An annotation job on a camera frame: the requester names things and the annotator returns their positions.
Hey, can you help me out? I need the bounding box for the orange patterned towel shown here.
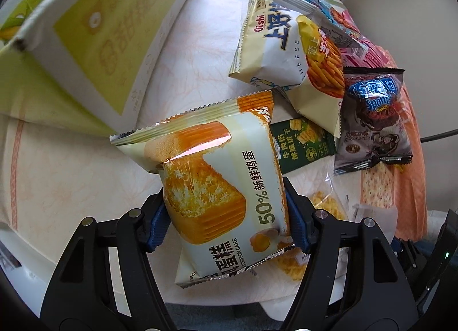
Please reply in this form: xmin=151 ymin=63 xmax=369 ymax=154
xmin=360 ymin=63 xmax=429 ymax=244

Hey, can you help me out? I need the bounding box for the yellow-green cardboard box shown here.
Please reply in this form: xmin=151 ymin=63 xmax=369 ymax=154
xmin=0 ymin=0 xmax=204 ymax=128

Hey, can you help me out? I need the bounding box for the black cable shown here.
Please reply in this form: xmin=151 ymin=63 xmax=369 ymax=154
xmin=418 ymin=130 xmax=458 ymax=143

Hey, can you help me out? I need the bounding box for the pink striped snack packet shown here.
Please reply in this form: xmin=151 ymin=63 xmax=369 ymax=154
xmin=336 ymin=9 xmax=398 ymax=70

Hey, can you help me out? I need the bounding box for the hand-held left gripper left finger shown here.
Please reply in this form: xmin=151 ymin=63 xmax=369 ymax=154
xmin=40 ymin=191 xmax=179 ymax=331

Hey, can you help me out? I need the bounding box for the dark purple snack packet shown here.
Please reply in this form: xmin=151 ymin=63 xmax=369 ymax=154
xmin=333 ymin=68 xmax=414 ymax=176

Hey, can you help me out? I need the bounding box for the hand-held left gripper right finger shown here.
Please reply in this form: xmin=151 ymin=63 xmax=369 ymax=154
xmin=283 ymin=175 xmax=419 ymax=331

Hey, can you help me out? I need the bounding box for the yellow cake packet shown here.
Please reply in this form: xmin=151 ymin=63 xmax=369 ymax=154
xmin=109 ymin=90 xmax=296 ymax=289

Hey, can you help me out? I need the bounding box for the green cracker packet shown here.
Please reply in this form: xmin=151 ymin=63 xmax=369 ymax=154
xmin=270 ymin=118 xmax=337 ymax=174

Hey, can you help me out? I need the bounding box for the clear packet of yellow snacks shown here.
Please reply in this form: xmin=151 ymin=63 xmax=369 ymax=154
xmin=272 ymin=174 xmax=353 ymax=283

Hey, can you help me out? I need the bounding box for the blue red snack packet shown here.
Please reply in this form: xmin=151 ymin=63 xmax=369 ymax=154
xmin=270 ymin=0 xmax=364 ymax=49

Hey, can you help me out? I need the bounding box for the white cheese stick packet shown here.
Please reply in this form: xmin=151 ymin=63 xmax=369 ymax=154
xmin=229 ymin=0 xmax=346 ymax=99
xmin=279 ymin=81 xmax=344 ymax=138

